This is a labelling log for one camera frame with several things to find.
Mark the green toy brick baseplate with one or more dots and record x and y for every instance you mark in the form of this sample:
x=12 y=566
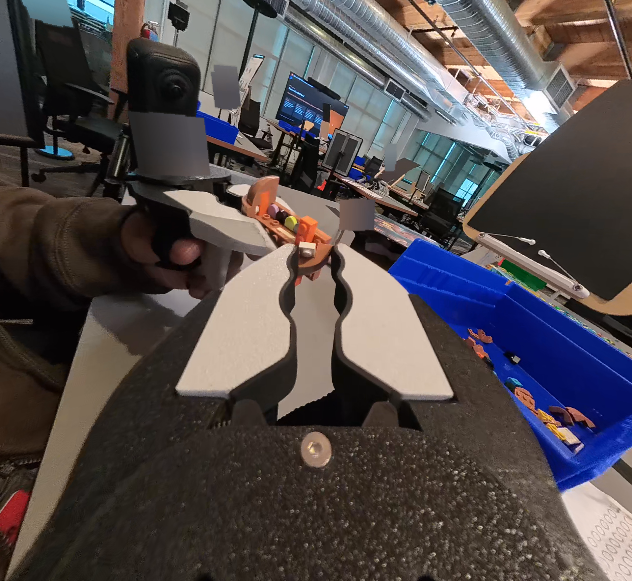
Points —
x=523 y=274

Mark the black floor lamp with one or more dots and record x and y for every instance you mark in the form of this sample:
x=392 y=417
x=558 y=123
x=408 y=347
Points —
x=256 y=3

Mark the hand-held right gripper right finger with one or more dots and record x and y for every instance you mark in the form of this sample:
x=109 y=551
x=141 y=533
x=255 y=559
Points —
x=390 y=339

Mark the black studio light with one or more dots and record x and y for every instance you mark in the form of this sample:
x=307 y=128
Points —
x=178 y=15

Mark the red fabric item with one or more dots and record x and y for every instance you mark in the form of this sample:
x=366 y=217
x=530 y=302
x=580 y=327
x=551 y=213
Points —
x=12 y=517

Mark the large display screen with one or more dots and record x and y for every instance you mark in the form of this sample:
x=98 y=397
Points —
x=306 y=104

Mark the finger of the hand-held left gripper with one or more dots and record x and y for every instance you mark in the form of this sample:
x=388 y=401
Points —
x=239 y=190
x=222 y=225

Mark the black plywood-edged panel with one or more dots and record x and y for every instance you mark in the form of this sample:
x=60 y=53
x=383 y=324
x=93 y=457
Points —
x=568 y=195

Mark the brown toy brick taco model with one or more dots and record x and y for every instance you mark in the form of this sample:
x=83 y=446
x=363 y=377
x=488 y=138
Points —
x=311 y=230

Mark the small blue storage bin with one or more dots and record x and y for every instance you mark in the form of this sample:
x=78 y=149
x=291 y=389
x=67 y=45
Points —
x=219 y=129

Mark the red fire extinguisher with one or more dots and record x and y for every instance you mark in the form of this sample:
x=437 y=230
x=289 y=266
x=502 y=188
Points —
x=150 y=32

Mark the pile of loose toy bricks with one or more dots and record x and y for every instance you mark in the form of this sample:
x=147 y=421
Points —
x=575 y=415

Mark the person's left hand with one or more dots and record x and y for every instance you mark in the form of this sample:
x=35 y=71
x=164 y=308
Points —
x=185 y=252

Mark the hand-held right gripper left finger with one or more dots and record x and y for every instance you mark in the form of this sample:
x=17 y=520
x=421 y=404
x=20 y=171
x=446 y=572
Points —
x=237 y=334

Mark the silver air duct with grille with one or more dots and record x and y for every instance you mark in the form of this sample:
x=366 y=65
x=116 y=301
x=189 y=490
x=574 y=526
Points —
x=474 y=13

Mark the grey board on stand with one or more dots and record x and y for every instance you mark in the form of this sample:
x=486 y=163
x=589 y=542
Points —
x=10 y=72

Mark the blue plastic bin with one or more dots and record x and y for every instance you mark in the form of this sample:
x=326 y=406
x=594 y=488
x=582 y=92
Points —
x=444 y=284

